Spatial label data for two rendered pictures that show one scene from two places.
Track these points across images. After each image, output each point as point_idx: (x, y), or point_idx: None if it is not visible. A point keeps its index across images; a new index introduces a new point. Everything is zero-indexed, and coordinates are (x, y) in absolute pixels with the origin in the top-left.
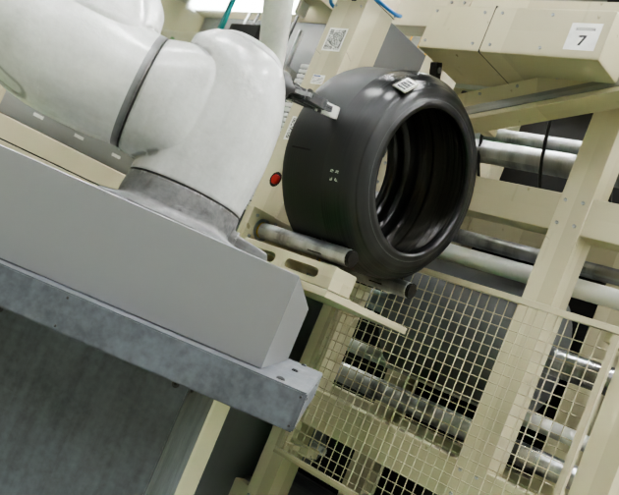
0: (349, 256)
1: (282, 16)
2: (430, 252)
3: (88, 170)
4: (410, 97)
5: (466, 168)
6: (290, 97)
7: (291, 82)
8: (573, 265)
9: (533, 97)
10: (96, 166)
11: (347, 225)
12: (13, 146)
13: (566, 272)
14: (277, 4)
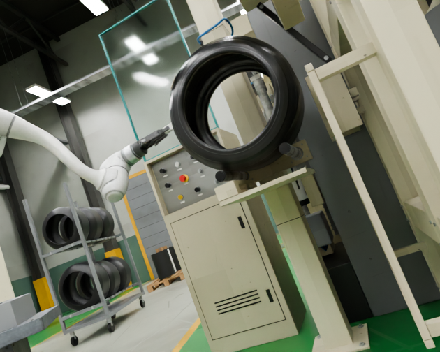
0: (216, 177)
1: (61, 159)
2: (273, 119)
3: (207, 204)
4: (176, 85)
5: (253, 58)
6: (146, 147)
7: (136, 144)
8: (355, 14)
9: None
10: (209, 200)
11: (207, 163)
12: (177, 221)
13: (351, 26)
14: (58, 158)
